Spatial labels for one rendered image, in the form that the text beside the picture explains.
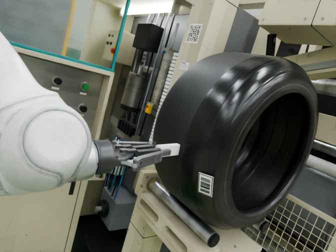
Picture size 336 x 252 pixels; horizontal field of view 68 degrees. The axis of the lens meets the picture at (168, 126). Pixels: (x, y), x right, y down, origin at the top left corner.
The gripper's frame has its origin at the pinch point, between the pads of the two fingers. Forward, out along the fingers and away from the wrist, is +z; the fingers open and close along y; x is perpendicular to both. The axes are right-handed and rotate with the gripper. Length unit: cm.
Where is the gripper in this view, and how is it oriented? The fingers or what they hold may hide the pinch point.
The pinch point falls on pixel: (167, 150)
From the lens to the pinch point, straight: 66.2
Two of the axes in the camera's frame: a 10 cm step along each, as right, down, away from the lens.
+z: 8.0, -0.2, 5.9
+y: -5.7, -3.1, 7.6
